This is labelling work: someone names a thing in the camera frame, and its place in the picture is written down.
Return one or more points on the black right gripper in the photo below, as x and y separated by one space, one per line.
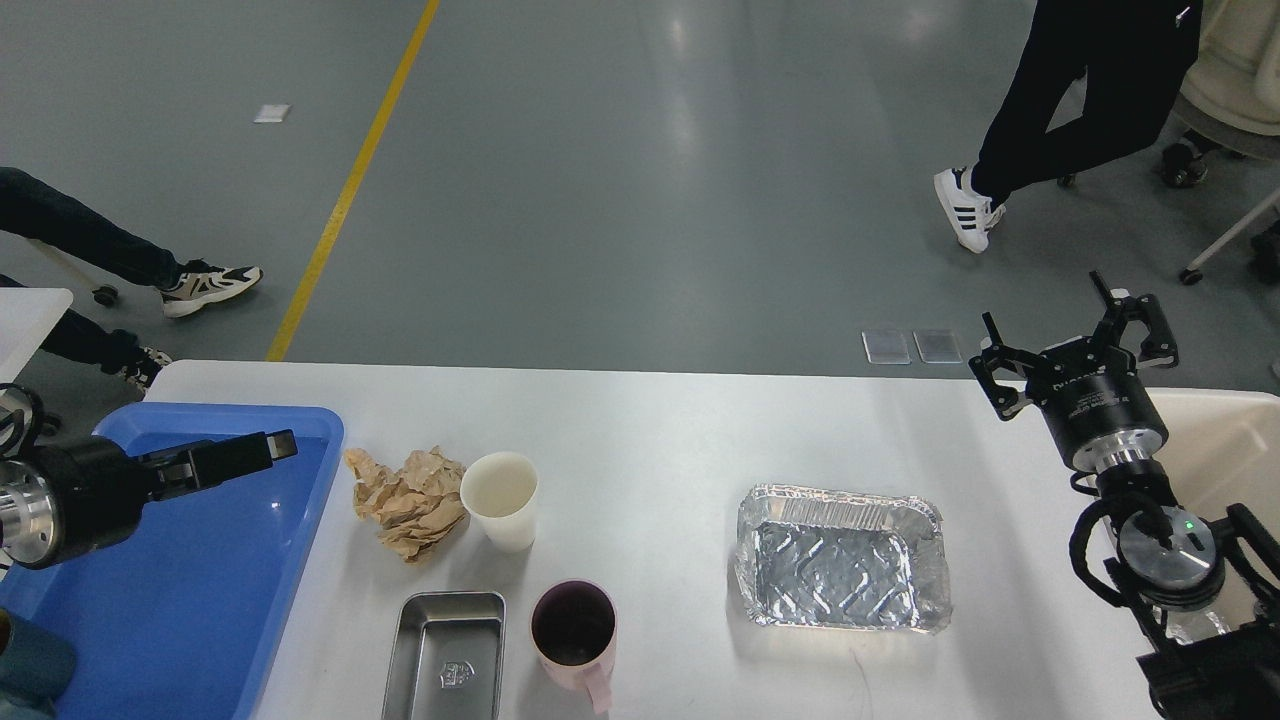
1100 405

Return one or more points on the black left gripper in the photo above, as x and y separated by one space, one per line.
89 494

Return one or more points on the stainless steel tray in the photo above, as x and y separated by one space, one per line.
447 658

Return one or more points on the aluminium foil tray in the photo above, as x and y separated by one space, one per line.
827 559

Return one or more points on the pink ribbed mug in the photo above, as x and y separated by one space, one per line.
574 630

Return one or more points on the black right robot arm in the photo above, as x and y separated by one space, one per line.
1203 592

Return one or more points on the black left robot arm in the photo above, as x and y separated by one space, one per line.
24 421

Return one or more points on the floor socket plate right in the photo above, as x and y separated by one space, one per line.
938 346

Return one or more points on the floor socket plate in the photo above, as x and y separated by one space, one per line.
938 346
886 347

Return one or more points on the blue plastic bin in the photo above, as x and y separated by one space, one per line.
183 619

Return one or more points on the beige plastic bin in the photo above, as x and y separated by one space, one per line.
1222 447

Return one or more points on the floor socket plate left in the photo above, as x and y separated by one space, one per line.
886 347

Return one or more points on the crumpled brown paper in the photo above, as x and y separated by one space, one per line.
415 506

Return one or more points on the person in black trousers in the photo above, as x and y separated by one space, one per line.
1096 81

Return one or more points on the white office chair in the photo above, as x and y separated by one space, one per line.
1228 100

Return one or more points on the person in beige sweater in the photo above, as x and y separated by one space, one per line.
36 211

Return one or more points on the white paper cup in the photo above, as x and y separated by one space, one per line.
500 491

